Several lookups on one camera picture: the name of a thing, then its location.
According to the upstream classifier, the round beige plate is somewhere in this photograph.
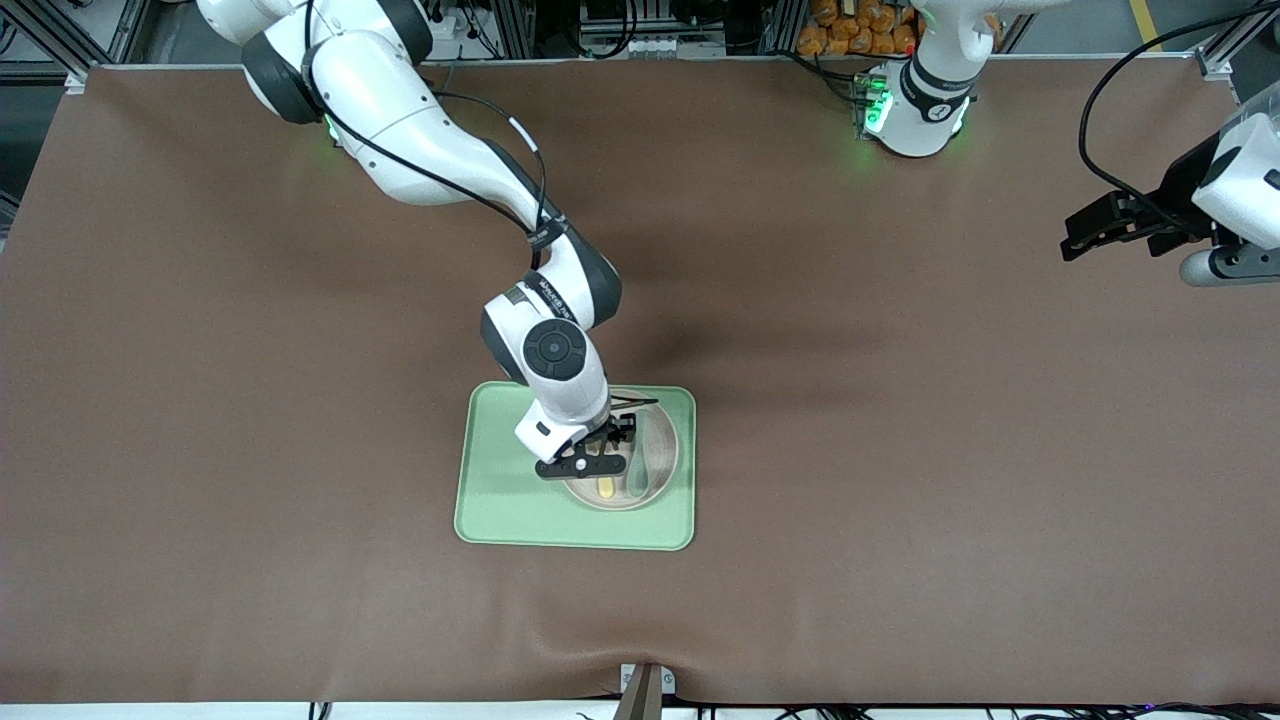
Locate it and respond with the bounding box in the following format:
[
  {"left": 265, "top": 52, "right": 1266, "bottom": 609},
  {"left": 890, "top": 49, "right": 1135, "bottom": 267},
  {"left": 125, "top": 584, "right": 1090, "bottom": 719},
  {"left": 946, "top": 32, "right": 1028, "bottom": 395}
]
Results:
[{"left": 558, "top": 386, "right": 682, "bottom": 513}]

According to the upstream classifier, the green plastic spoon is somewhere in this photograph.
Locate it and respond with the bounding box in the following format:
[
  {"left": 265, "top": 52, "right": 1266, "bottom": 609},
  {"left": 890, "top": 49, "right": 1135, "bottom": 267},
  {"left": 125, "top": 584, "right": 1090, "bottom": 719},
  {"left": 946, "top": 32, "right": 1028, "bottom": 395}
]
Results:
[{"left": 626, "top": 410, "right": 652, "bottom": 501}]

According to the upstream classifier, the light green rectangular tray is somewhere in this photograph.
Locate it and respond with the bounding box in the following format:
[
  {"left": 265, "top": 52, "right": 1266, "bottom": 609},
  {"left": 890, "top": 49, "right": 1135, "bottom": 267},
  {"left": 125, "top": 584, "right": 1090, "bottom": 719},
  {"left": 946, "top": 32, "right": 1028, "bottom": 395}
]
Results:
[{"left": 454, "top": 381, "right": 697, "bottom": 552}]

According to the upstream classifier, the brown table cloth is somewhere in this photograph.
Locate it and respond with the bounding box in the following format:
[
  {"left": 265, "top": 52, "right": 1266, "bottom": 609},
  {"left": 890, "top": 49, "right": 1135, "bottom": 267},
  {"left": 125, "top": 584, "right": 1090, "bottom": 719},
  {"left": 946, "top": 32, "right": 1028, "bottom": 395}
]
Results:
[{"left": 0, "top": 55, "right": 1280, "bottom": 706}]

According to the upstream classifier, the long white socket strip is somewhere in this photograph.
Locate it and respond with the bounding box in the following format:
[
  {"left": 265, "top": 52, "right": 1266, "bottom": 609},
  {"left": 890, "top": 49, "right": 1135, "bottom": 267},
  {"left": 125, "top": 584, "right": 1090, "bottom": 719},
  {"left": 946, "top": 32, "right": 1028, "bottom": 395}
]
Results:
[{"left": 580, "top": 35, "right": 726, "bottom": 58}]

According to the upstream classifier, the white power strip with plugs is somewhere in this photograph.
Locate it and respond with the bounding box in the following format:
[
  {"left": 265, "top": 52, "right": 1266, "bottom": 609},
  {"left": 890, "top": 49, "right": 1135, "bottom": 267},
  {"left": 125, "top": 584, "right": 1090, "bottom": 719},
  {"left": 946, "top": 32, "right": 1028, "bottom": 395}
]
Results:
[{"left": 428, "top": 0, "right": 501, "bottom": 46}]

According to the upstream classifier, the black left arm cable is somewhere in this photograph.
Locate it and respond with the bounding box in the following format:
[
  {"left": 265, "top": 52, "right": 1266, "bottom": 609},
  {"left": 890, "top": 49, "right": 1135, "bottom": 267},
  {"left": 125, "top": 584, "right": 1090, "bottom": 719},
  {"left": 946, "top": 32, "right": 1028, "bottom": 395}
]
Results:
[{"left": 1078, "top": 8, "right": 1280, "bottom": 241}]

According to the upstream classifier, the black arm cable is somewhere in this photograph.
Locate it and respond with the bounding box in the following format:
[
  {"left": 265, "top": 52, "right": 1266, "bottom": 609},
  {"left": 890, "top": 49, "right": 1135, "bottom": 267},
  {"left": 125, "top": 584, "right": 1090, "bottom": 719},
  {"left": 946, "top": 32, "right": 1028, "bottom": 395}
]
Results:
[
  {"left": 300, "top": 0, "right": 553, "bottom": 251},
  {"left": 1078, "top": 8, "right": 1280, "bottom": 241}
]

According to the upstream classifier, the aluminium frame post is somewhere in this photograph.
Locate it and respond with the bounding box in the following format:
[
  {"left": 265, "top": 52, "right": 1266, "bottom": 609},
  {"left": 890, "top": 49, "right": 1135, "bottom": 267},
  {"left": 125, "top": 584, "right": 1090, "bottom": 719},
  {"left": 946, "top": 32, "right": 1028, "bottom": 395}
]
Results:
[
  {"left": 1195, "top": 10, "right": 1280, "bottom": 81},
  {"left": 0, "top": 0, "right": 151, "bottom": 93}
]

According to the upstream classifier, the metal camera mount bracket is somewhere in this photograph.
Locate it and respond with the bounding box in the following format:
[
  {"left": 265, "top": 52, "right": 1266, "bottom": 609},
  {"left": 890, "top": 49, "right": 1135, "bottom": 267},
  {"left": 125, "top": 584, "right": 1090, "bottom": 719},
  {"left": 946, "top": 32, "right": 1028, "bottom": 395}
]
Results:
[{"left": 618, "top": 662, "right": 677, "bottom": 720}]

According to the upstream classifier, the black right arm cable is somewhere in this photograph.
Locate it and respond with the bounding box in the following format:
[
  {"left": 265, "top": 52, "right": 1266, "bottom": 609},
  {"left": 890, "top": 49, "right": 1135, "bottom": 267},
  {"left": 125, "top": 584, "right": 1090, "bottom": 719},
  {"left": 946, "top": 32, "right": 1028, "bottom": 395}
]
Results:
[{"left": 300, "top": 0, "right": 553, "bottom": 251}]

